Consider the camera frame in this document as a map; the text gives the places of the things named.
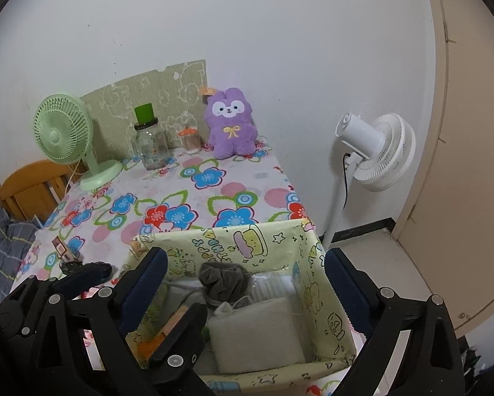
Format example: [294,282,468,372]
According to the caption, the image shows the purple plush bunny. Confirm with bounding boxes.
[204,88,258,160]

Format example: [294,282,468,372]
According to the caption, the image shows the green patterned cardboard sheet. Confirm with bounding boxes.
[81,60,209,161]

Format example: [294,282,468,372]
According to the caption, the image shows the white standing fan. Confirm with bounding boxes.
[322,113,416,250]

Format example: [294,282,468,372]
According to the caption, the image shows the wooden chair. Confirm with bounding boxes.
[0,160,85,223]

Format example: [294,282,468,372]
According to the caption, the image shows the grey velvet scrunchie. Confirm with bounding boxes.
[198,261,252,309]

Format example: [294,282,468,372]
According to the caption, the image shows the white towel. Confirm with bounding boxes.
[208,298,306,375]

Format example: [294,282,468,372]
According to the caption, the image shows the green cup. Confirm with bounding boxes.
[134,103,156,125]

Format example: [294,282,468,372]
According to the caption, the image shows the beige door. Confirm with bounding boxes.
[393,0,494,335]

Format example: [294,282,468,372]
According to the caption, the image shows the floral tablecloth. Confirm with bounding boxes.
[16,140,306,284]

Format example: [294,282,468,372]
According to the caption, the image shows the yellow-green fabric storage box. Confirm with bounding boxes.
[123,220,356,393]

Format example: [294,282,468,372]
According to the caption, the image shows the small colourful carton box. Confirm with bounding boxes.
[52,236,74,263]

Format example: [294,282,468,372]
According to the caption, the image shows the blue plaid blanket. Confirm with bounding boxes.
[0,208,39,303]

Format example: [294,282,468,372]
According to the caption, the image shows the small toothpick jar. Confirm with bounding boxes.
[177,126,201,154]

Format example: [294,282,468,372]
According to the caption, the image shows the green desk fan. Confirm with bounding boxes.
[33,94,123,191]

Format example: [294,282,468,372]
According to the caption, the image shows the glass mason jar mug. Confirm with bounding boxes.
[133,117,170,171]

